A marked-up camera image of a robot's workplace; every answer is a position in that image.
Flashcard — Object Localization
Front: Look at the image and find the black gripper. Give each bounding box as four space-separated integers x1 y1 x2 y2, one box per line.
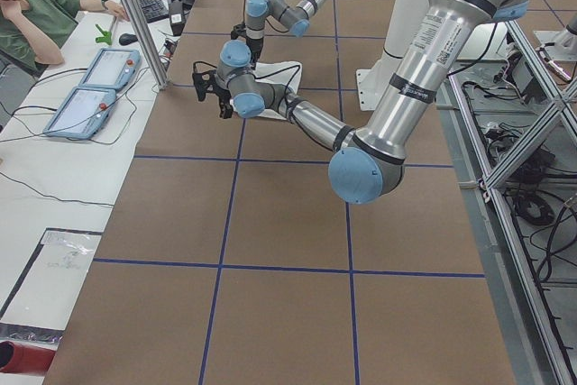
192 69 234 119
230 23 264 63

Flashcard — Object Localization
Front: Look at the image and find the white long-sleeve printed shirt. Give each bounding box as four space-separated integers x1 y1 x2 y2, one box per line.
231 61 302 122

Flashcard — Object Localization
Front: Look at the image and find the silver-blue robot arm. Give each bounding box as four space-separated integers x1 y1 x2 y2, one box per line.
231 0 326 67
192 0 528 204

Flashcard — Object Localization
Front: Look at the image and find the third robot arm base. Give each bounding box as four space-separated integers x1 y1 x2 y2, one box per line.
534 15 576 61

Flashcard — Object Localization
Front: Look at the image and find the black power adapter box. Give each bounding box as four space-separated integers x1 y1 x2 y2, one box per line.
168 0 186 36

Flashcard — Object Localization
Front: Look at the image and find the black keyboard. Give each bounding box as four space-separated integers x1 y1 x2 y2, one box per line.
138 0 169 23

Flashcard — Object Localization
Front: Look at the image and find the upper blue teach pendant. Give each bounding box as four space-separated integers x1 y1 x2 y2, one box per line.
80 48 141 91

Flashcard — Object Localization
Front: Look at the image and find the blue teach pendant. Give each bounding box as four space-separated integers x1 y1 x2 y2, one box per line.
80 48 141 91
42 87 116 140

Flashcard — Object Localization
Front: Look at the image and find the black computer mouse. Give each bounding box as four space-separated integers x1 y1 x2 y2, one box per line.
118 33 138 46

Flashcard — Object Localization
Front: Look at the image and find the green plastic tool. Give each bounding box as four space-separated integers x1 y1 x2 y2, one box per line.
95 24 113 46

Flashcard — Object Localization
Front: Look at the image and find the lower blue teach pendant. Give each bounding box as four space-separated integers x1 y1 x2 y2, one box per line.
42 87 116 140

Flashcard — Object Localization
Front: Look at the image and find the person in green shirt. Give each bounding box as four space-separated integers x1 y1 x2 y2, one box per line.
1 0 129 77

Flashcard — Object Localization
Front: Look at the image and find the clear plastic document sleeve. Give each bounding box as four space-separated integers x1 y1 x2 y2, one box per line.
1 227 102 346

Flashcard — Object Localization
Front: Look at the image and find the red cylinder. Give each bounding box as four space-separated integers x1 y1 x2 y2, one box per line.
1 341 56 375

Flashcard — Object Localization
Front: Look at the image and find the aluminium frame post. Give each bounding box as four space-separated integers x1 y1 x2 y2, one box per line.
121 0 168 90

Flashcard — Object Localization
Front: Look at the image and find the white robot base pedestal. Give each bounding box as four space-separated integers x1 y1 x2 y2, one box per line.
356 0 429 111

